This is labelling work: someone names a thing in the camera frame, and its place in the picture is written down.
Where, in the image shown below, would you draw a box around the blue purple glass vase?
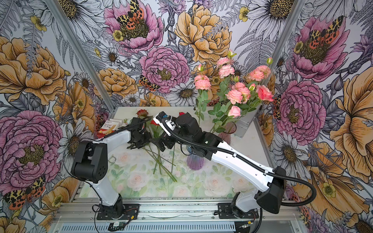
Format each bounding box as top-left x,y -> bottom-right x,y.
186,146 -> 205,171

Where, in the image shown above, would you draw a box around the dark pink glass vase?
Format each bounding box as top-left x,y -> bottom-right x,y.
218,122 -> 237,145

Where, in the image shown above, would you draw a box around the pink carnation stem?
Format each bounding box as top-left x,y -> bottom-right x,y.
217,49 -> 237,79
194,64 -> 211,123

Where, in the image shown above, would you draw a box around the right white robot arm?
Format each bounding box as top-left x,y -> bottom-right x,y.
152,112 -> 286,217

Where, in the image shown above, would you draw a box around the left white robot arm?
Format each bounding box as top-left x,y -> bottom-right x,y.
71,117 -> 151,220

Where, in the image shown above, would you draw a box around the pink rose bunch on table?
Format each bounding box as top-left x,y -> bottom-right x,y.
143,145 -> 177,182

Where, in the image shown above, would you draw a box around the dark red flower stem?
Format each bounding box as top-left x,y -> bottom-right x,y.
137,109 -> 149,118

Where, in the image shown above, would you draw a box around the red white snack box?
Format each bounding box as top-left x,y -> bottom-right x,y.
97,118 -> 122,139

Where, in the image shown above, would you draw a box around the silver metal scissors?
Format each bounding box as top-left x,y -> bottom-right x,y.
108,156 -> 117,164

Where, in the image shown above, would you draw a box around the silver metal box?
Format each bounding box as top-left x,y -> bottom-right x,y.
234,105 -> 262,138

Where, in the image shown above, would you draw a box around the white vent grille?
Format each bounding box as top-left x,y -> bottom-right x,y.
55,221 -> 236,233

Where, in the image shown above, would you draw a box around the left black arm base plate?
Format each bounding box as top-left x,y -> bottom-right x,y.
96,204 -> 140,220

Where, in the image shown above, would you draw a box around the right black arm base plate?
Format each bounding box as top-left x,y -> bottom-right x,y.
214,203 -> 259,220

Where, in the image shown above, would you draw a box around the aluminium front rail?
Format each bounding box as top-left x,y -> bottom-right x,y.
52,199 -> 304,223

